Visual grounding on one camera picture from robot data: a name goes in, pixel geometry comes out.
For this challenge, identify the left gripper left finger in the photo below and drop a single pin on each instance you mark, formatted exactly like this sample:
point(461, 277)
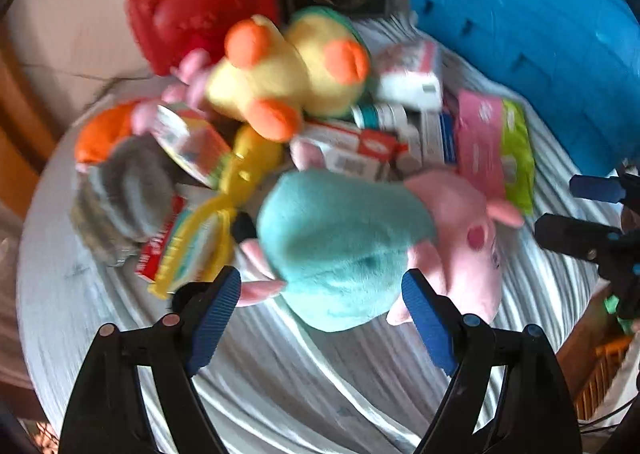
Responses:
point(106, 412)

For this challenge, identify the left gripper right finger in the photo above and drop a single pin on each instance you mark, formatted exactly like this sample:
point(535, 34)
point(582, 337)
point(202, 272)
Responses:
point(506, 393)

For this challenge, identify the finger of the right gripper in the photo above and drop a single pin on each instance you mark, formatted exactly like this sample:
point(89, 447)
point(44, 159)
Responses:
point(578, 239)
point(606, 189)

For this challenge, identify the teal pink pig plush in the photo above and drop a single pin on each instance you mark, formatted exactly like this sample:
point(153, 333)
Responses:
point(335, 248)

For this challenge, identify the pink green wipes packet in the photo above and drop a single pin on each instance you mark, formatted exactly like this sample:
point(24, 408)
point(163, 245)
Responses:
point(493, 146)

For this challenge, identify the blue plastic storage crate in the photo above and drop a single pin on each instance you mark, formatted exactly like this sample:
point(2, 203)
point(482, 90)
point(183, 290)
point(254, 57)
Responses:
point(575, 61)

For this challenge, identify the grey knitted sock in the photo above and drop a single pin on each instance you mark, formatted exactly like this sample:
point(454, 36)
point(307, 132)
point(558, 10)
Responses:
point(124, 201)

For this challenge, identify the orange plush toy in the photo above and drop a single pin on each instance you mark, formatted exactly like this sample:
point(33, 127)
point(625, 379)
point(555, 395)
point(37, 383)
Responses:
point(102, 133)

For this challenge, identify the yellow plastic toy tongs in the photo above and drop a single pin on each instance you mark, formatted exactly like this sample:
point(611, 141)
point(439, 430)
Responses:
point(251, 160)

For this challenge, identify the yellow duck plush toy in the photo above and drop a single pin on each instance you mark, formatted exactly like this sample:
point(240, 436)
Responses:
point(272, 78)

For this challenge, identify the red bear toy suitcase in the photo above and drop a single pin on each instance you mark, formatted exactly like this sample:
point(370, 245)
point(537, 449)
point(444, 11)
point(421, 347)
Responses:
point(200, 3)

